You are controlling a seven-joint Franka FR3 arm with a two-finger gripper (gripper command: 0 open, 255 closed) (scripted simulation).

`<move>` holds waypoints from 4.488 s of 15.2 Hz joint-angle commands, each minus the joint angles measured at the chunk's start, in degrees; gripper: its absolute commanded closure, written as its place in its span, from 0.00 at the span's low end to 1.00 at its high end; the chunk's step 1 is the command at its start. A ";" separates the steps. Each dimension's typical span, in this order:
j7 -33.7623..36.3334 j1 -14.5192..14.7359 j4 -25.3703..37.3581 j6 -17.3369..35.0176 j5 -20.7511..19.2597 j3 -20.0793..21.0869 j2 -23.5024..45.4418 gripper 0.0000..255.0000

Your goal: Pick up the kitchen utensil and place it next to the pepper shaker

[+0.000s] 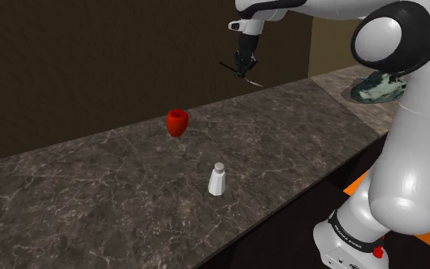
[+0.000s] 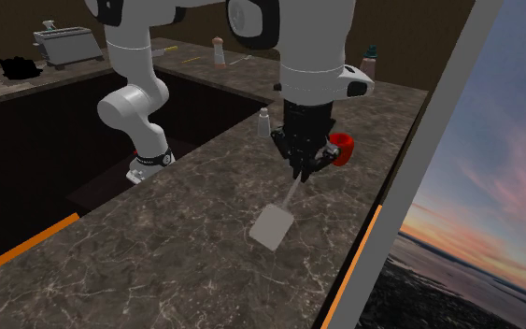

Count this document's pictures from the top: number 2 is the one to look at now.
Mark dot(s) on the grey toaster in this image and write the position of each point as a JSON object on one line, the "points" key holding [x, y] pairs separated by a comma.
{"points": [[69, 48]]}

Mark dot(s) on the pale spray bottle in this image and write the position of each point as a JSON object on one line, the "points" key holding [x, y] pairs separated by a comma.
{"points": [[48, 24]]}

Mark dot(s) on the white salt shaker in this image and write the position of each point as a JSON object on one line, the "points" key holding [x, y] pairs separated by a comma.
{"points": [[264, 124]]}

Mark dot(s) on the grey spatula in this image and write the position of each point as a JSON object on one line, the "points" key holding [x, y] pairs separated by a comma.
{"points": [[271, 228]]}

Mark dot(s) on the dark robot stand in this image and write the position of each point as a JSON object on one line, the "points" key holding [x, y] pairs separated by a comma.
{"points": [[107, 182]]}

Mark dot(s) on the yellow pencil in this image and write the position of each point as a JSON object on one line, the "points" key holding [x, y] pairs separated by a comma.
{"points": [[191, 59]]}

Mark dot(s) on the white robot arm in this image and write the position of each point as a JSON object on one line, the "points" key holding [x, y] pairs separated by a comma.
{"points": [[132, 107]]}

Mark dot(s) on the white pepper mill brown top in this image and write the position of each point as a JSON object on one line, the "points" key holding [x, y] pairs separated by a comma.
{"points": [[218, 52]]}

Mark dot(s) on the grey fork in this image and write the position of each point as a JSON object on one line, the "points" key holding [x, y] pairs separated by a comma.
{"points": [[240, 59]]}

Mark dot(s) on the black lumpy object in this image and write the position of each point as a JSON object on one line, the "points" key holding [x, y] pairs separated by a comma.
{"points": [[19, 68]]}

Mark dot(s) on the red cup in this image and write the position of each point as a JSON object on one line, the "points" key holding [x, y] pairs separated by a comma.
{"points": [[345, 150]]}

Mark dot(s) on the pink bottle teal cap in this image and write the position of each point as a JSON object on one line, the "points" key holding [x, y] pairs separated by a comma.
{"points": [[368, 66]]}

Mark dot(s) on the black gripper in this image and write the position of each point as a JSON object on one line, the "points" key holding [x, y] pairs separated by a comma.
{"points": [[307, 120]]}

